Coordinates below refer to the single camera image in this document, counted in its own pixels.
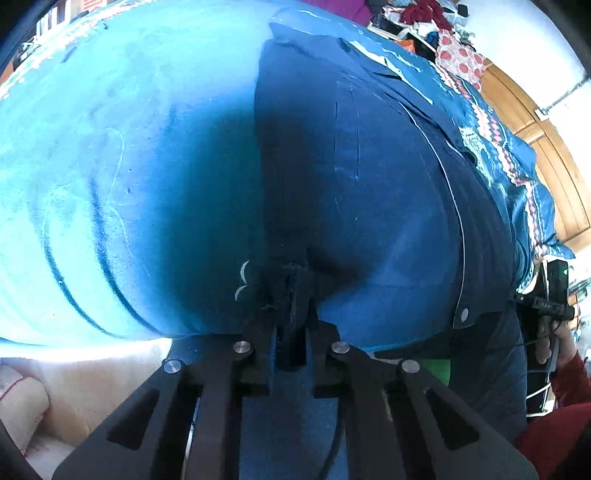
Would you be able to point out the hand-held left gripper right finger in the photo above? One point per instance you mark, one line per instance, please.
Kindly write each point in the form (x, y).
(323, 364)

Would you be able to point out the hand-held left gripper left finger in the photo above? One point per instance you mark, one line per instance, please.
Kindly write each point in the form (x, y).
(261, 360)

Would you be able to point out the dark blue garment white trim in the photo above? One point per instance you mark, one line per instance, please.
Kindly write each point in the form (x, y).
(369, 207)

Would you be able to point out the person's right forearm red sleeve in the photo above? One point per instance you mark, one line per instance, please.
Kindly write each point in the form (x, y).
(575, 378)

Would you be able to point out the pile of mixed clothes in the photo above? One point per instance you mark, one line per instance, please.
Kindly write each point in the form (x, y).
(415, 32)

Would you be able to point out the person's right hand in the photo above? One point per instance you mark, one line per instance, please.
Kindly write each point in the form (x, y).
(547, 344)

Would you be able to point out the small green item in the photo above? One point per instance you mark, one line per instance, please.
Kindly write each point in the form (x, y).
(441, 371)

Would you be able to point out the wooden headboard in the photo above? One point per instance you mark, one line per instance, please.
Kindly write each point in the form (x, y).
(545, 138)

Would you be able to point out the person's red clothing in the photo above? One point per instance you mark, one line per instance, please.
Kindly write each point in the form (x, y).
(554, 443)

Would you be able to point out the red dotted pillow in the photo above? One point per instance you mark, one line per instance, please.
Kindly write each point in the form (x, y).
(461, 57)

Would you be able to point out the beige padded cushion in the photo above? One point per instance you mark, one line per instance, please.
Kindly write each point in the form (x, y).
(21, 406)

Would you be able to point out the blue printed bed blanket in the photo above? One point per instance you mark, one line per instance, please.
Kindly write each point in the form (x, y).
(115, 161)

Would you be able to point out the dark red garment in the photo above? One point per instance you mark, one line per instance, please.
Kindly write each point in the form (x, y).
(425, 11)

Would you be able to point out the magenta garment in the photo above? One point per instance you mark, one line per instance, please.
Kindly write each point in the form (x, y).
(337, 9)

